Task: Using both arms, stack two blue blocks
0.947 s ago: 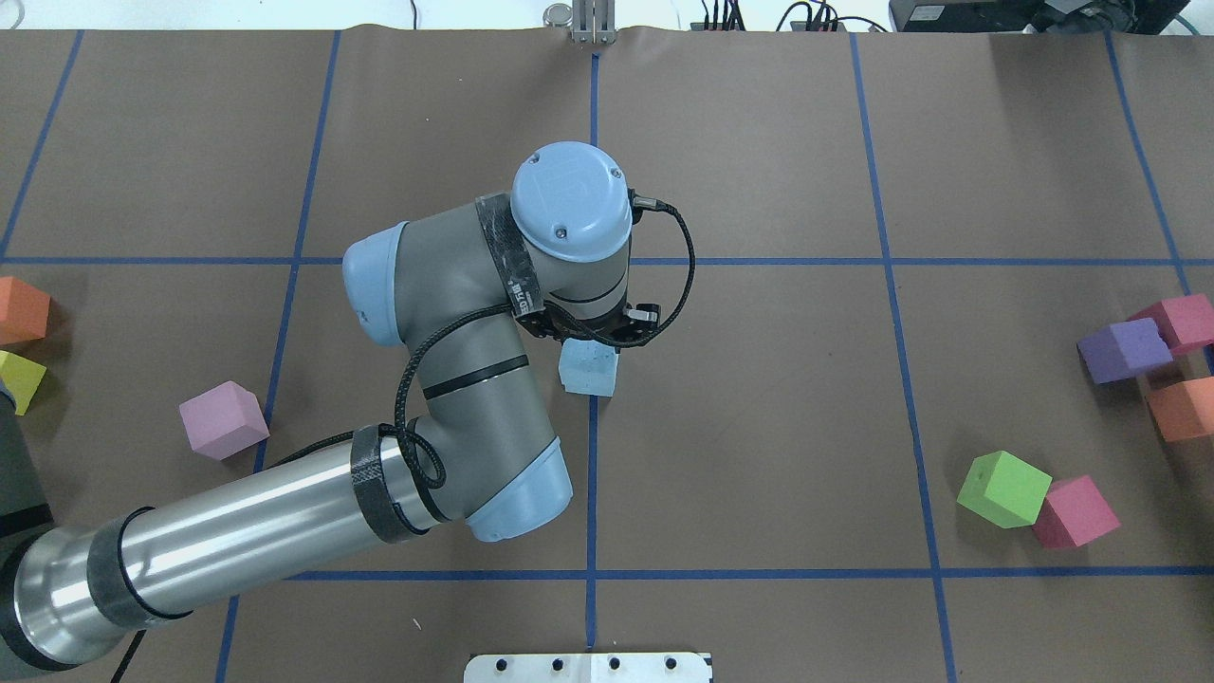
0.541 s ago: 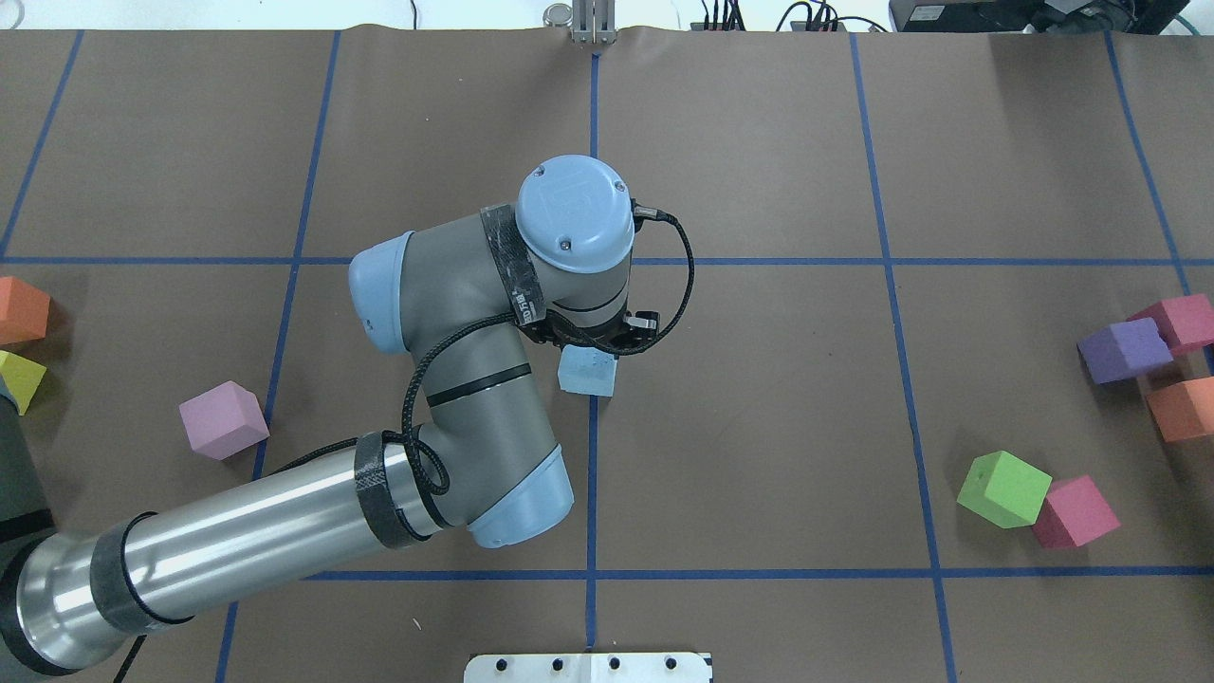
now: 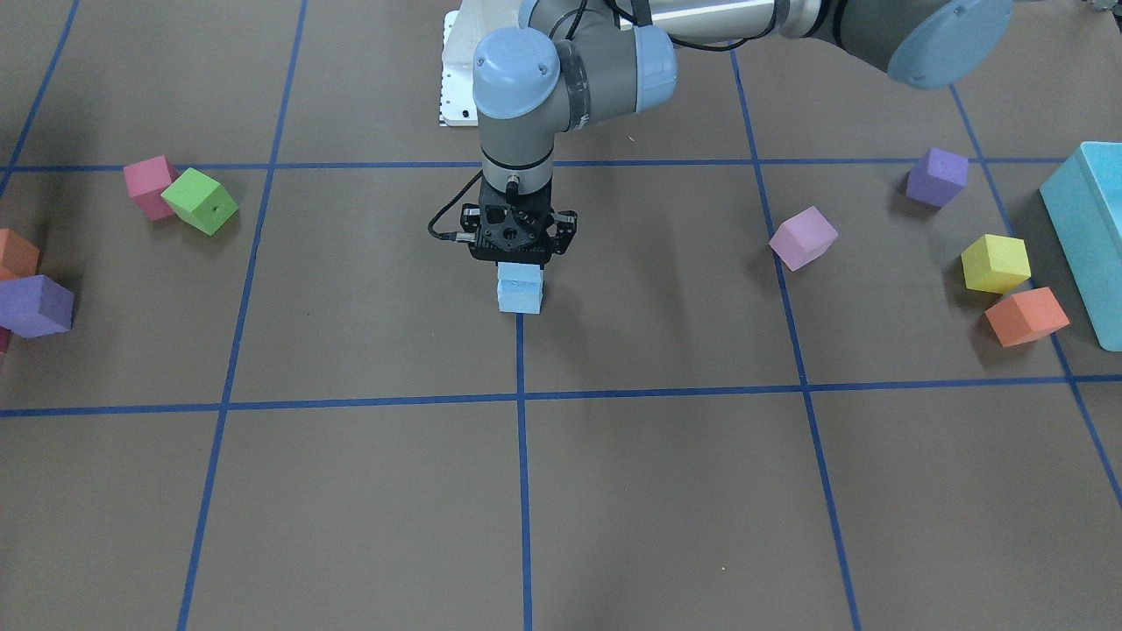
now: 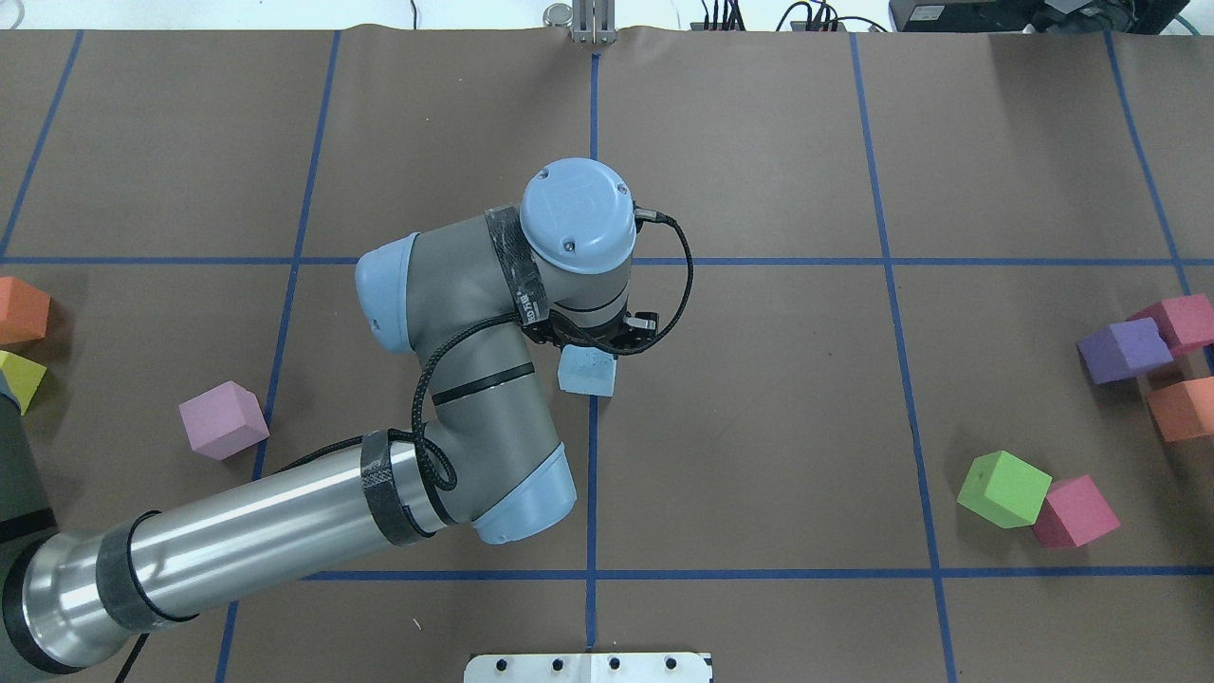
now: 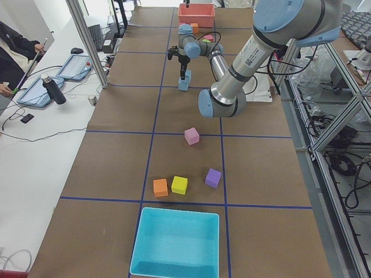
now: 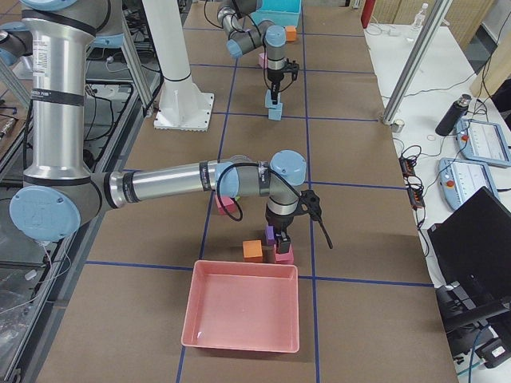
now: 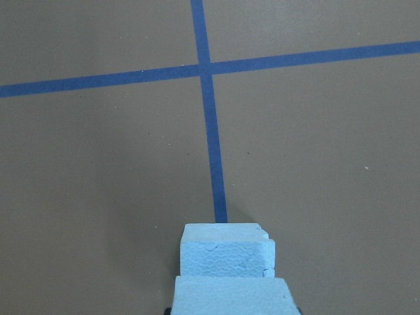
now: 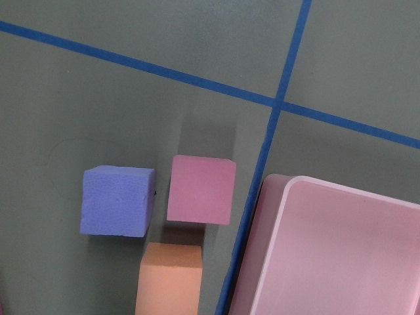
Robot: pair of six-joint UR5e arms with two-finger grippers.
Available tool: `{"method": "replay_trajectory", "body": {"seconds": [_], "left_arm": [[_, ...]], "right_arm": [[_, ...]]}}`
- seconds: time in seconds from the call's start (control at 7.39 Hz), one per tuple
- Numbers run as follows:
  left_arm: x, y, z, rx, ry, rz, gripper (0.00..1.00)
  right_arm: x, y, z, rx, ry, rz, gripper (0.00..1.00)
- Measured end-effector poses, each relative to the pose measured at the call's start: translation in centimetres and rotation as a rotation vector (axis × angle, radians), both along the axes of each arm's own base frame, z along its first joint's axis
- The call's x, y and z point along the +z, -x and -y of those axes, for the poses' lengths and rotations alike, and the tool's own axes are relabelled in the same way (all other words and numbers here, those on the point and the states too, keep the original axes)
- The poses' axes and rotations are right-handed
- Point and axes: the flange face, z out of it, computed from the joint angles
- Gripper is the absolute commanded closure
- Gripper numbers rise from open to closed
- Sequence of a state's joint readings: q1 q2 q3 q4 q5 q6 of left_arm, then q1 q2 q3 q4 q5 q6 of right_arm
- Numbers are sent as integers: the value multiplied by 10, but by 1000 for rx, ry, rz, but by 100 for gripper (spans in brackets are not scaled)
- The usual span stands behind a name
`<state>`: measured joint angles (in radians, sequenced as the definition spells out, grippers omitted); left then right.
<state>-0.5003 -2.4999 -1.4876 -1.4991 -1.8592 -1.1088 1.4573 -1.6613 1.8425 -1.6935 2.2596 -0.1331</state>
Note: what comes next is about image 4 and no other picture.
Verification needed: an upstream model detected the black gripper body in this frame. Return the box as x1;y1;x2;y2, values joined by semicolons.
524;302;659;355

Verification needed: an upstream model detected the light blue foam block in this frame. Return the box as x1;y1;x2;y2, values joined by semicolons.
558;345;618;397

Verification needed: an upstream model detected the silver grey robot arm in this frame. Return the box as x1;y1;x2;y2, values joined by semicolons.
2;158;677;682

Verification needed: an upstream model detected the magenta foam block under arm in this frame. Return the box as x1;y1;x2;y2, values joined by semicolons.
1127;294;1213;358

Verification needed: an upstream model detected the black orange usb hub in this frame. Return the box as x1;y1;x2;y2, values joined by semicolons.
690;1;747;33

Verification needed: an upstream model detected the green foam block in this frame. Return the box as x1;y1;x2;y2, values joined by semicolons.
957;451;1053;530

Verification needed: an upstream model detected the light purple foam block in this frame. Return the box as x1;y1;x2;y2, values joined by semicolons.
178;381;270;461

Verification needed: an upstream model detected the magenta foam block near gripper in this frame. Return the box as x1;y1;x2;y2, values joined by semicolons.
1032;474;1121;548

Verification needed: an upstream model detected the purple foam block right side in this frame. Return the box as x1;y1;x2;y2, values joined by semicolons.
1076;317;1172;385

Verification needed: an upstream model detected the orange foam block near tray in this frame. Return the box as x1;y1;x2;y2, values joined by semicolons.
1148;377;1213;444

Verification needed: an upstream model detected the black laptop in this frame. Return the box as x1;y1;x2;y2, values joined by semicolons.
887;1;1189;35

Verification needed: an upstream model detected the orange foam block far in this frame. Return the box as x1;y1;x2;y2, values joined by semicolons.
1;277;51;345

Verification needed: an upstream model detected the yellow foam block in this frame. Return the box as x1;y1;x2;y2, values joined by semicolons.
1;351;47;415

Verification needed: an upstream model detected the aluminium frame post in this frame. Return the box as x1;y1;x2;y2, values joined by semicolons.
568;0;618;45

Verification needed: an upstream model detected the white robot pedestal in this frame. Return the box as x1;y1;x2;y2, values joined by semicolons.
463;651;715;682

